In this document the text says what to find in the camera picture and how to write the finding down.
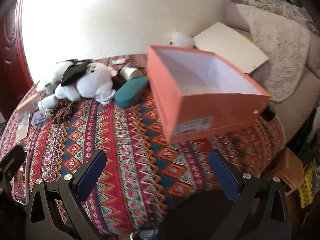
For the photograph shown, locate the floral pillow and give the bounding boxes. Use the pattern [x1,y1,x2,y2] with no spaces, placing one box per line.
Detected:
[226,0,320,33]

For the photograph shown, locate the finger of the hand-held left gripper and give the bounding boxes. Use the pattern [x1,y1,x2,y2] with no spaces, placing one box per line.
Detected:
[0,145,27,182]

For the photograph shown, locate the small white plush toy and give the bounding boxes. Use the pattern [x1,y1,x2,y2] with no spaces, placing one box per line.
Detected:
[169,31,197,48]

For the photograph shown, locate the orange cardboard box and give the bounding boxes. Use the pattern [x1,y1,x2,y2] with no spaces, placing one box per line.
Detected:
[146,45,271,144]

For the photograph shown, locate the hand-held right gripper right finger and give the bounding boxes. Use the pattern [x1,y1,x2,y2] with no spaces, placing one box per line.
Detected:
[207,149,292,240]

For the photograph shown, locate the smartphone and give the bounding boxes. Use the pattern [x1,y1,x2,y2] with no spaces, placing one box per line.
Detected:
[14,151,32,205]

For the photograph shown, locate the brown wooden bead bracelet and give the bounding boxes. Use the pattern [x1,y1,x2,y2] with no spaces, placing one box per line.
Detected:
[49,99,80,124]

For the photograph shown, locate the white plush bear toy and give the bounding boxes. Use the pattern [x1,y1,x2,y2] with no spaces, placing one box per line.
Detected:
[37,59,119,102]

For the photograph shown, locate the pink plastic stool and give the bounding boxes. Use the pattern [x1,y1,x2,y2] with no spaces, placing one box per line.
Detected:
[272,147,304,197]

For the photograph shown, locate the white board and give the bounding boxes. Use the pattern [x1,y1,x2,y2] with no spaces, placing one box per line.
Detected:
[192,22,269,75]

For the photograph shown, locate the green glasses case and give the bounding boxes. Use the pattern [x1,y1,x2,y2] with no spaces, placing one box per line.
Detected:
[114,76,150,107]

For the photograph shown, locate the white lace cover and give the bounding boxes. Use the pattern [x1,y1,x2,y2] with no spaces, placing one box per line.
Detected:
[236,4,310,102]

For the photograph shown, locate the yellow knobbly item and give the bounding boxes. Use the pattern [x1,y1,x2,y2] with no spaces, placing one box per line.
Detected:
[300,165,315,208]

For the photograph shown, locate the white plastic bottle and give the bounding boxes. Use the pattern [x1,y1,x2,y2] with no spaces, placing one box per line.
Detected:
[38,95,58,110]

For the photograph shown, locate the beige card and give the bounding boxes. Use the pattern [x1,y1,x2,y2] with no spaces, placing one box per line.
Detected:
[15,126,30,140]

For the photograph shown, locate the clear plastic packet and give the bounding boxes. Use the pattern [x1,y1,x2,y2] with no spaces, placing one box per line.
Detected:
[15,112,30,130]

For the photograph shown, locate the small clear plastic box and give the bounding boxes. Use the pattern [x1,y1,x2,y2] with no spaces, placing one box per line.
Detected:
[31,109,49,125]

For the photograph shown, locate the tan cardboard box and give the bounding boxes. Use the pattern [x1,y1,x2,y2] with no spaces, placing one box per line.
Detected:
[16,91,45,113]

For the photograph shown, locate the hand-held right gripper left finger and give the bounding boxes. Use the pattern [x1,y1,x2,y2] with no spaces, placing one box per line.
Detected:
[25,149,108,240]

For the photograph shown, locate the white round lids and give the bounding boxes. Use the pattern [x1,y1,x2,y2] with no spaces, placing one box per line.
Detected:
[96,90,116,105]

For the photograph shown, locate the beige sofa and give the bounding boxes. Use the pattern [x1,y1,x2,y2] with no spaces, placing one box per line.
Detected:
[222,0,320,145]

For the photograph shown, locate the red wooden door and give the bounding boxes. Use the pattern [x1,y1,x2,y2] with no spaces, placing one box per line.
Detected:
[0,0,34,120]

